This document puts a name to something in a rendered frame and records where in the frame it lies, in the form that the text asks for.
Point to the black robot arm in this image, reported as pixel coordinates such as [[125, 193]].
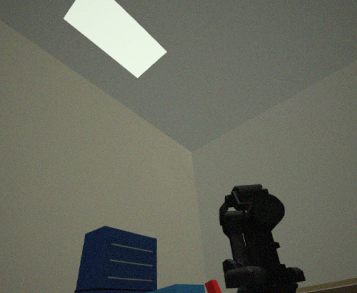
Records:
[[263, 213]]

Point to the red-headed metal pin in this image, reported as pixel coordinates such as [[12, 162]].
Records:
[[212, 287]]

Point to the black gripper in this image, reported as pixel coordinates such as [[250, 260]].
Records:
[[266, 274]]

